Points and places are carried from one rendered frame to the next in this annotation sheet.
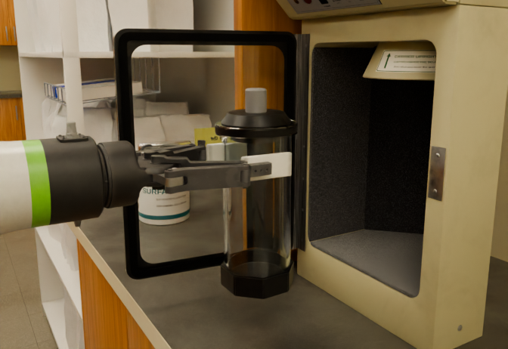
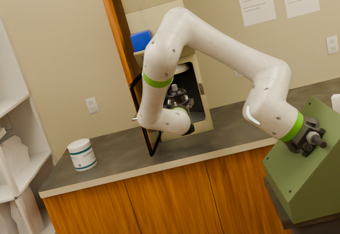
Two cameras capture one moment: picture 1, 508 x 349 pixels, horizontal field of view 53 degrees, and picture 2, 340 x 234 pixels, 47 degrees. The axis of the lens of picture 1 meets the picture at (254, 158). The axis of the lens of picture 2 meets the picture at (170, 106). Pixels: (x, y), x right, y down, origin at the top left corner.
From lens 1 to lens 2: 1.75 m
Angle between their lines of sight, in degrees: 52
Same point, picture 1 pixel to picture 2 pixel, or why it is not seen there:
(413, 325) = (207, 125)
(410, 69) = (181, 69)
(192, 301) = (160, 157)
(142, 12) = not seen: outside the picture
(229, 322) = (177, 151)
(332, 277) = not seen: hidden behind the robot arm
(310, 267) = (167, 135)
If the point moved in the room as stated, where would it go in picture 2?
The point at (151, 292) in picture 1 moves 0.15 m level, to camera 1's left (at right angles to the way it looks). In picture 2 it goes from (147, 163) to (131, 178)
